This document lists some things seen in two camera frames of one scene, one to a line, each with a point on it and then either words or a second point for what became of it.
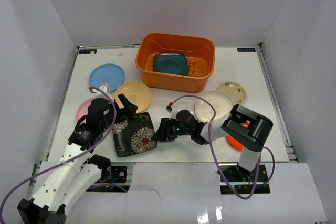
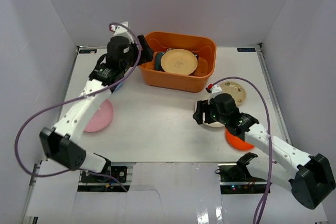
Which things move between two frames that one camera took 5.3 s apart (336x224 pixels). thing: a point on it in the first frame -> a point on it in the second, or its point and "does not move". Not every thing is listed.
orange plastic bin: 175,63 does not move
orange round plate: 233,143 does not move
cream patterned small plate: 235,91 does not move
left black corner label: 87,51 does not move
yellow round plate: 136,92 -> 180,62
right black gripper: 161,134 -> 204,106
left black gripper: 121,109 -> 143,46
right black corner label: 246,50 does not move
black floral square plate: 134,135 -> 197,55
